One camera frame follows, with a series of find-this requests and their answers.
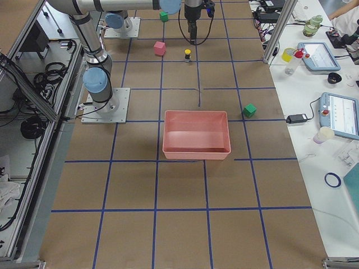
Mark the black power brick right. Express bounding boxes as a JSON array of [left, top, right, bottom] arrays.
[[286, 114, 308, 124]]

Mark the yellow push button switch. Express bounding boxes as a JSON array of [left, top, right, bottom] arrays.
[[184, 49, 191, 63]]

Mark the green cube at table edge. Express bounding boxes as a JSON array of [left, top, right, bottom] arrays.
[[242, 103, 257, 118]]

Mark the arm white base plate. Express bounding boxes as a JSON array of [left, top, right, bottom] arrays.
[[104, 15, 141, 39], [81, 87, 130, 124]]

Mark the teach pendant far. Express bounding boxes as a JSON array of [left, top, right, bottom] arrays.
[[297, 42, 341, 72]]

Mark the pink cube centre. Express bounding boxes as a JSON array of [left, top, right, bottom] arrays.
[[153, 41, 166, 57]]

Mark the pink plastic bin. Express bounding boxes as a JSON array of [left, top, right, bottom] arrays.
[[162, 110, 231, 160]]

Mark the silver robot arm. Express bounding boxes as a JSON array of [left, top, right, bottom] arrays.
[[105, 10, 133, 34], [48, 0, 215, 72]]

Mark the green water bottle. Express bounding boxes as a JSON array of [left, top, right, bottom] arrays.
[[302, 15, 323, 37]]

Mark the teach pendant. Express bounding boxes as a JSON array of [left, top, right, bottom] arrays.
[[319, 92, 358, 140], [297, 42, 341, 72]]

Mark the white crumpled cloth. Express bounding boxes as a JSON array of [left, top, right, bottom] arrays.
[[0, 155, 22, 216]]

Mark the yellow tape roll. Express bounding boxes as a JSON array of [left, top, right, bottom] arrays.
[[281, 48, 296, 63]]

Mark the translucent plastic cup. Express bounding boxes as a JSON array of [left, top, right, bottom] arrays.
[[313, 127, 335, 144]]

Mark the teal notebook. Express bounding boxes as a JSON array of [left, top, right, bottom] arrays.
[[343, 163, 359, 211]]

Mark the green cube near gripper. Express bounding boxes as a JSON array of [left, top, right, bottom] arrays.
[[159, 11, 169, 22]]

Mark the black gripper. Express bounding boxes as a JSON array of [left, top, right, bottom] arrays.
[[185, 0, 215, 44]]

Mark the person in beige clothes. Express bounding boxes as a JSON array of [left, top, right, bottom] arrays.
[[328, 0, 358, 36]]

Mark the aluminium frame post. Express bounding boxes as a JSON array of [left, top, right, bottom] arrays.
[[263, 0, 297, 63]]

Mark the teach pendant near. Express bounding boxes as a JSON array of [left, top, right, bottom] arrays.
[[319, 92, 358, 140]]

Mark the blue tape ring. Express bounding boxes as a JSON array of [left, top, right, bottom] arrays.
[[324, 172, 342, 188]]

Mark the clear bottle red cap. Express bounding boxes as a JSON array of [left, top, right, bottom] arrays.
[[284, 48, 305, 75]]

